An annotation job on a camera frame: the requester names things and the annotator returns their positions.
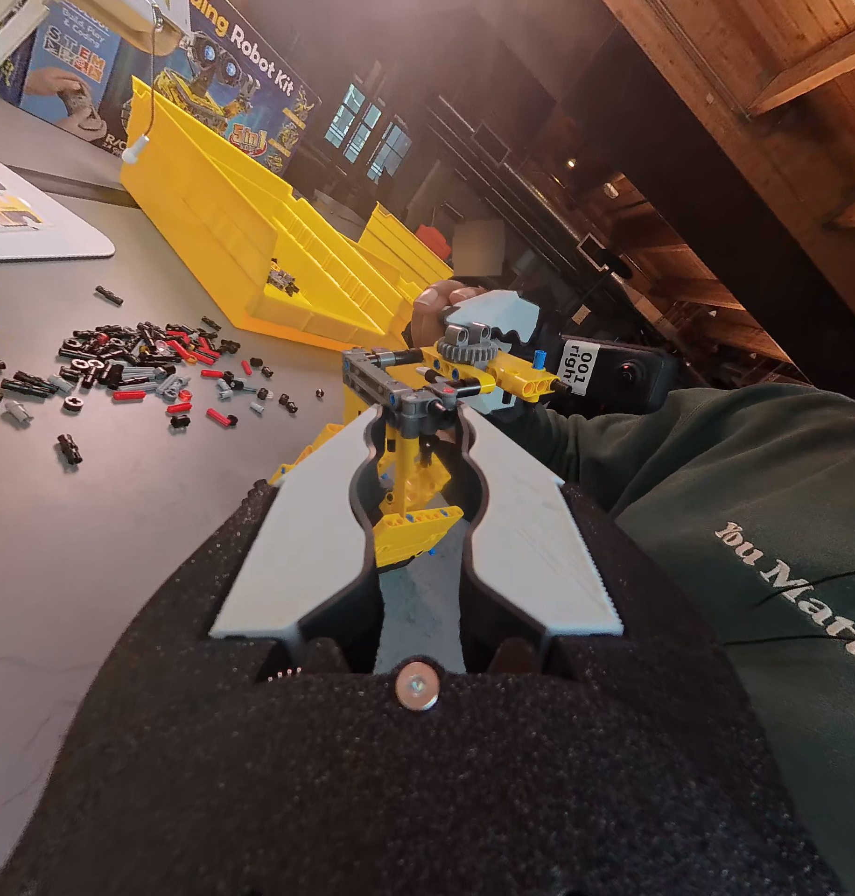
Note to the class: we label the yellow black lego model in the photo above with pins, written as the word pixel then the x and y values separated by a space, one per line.
pixel 413 532

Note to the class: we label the pile of small lego pins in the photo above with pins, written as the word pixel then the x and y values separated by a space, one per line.
pixel 154 343

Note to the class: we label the small grey lego parts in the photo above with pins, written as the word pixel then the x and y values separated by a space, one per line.
pixel 284 278

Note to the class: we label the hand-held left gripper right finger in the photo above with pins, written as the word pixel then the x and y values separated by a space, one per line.
pixel 532 553

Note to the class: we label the white book stand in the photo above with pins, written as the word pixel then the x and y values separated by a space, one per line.
pixel 84 238

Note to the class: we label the lego sticker sheet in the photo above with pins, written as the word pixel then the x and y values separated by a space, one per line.
pixel 7 210

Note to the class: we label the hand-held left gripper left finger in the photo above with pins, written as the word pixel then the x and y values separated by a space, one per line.
pixel 294 560

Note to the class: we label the yellow ribbed storage bin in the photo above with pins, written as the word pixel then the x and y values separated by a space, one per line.
pixel 406 252

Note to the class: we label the robot kit box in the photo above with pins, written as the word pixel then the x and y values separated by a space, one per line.
pixel 259 77

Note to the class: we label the yellow divided parts bin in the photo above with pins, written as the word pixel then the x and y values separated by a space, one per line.
pixel 210 210

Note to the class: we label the person's right hand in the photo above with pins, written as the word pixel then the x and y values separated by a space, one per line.
pixel 427 311

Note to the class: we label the person's right forearm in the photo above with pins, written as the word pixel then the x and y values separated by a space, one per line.
pixel 714 448

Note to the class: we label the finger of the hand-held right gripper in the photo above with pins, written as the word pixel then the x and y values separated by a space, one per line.
pixel 504 311
pixel 494 400

